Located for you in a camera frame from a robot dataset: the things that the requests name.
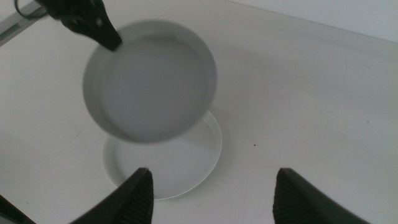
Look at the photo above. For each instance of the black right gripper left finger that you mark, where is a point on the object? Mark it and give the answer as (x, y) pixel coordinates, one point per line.
(133, 199)

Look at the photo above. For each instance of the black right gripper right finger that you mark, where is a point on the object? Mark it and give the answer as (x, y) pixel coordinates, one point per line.
(295, 202)

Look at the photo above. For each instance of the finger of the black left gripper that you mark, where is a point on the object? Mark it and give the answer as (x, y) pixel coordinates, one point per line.
(105, 34)

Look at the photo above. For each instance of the white shallow bowl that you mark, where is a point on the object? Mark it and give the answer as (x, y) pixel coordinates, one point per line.
(177, 168)

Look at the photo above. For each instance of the grey shallow bowl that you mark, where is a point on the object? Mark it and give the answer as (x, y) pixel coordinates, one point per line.
(149, 84)

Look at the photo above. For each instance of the pale green shallow bowl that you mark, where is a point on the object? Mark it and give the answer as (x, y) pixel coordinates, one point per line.
(184, 196)

